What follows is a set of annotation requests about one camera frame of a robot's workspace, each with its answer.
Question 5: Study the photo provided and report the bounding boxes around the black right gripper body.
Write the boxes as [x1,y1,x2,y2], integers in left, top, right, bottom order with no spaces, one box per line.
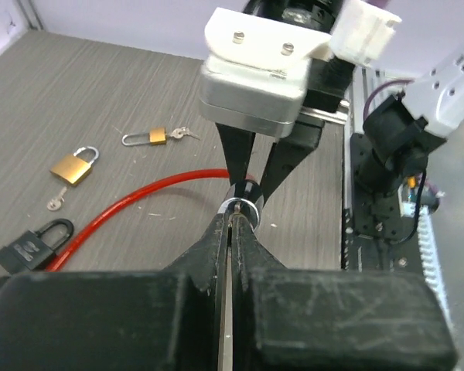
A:
[243,0,354,113]

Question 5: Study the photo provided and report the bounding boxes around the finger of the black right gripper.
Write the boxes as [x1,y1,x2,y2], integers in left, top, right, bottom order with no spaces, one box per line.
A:
[216,123,256,185]
[260,119,325,203]

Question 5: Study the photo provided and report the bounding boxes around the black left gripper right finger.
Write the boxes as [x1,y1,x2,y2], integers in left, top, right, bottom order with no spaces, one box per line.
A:
[230,216,459,370]

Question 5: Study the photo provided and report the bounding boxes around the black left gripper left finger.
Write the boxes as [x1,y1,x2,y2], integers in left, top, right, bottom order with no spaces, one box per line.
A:
[0,213,228,370]

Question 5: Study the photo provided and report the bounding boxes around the red cable lock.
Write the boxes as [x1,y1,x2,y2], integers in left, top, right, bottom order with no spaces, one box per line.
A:
[44,168,266,273]

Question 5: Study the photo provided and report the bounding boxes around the cable lock keys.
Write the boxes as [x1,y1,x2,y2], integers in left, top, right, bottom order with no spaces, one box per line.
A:
[230,200,242,221]

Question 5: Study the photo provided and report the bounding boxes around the small brass padlock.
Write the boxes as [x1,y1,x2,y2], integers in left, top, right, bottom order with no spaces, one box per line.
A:
[121,128,167,147]

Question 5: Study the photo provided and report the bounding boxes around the black padlock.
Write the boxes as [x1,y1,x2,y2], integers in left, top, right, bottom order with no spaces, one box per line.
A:
[0,218,74,275]

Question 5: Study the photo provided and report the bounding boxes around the silver padlock key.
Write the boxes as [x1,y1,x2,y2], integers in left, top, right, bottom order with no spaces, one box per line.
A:
[46,186,68,212]

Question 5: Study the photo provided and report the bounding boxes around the large brass padlock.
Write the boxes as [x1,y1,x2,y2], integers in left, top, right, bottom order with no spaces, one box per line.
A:
[49,146,100,186]

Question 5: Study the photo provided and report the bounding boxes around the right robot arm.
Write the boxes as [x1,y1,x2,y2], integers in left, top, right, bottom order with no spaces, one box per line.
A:
[200,1,464,196]

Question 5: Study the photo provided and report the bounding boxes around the small silver keys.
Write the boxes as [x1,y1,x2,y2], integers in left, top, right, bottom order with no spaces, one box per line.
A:
[167,127,200,140]

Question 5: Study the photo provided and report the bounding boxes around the blue slotted cable duct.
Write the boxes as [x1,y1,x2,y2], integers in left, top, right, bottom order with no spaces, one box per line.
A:
[417,204,455,325]

